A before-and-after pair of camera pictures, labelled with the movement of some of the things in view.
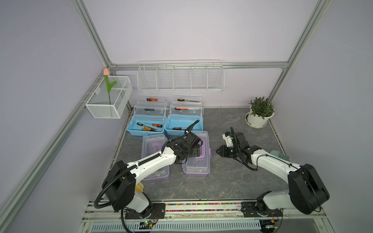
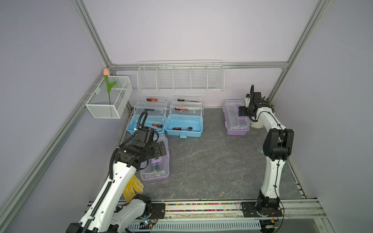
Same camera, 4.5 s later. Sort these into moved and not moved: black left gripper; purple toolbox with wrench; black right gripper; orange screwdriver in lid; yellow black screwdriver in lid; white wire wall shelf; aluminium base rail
Moved: black left gripper; purple toolbox with wrench; black right gripper
Not moved: orange screwdriver in lid; aluminium base rail; white wire wall shelf; yellow black screwdriver in lid
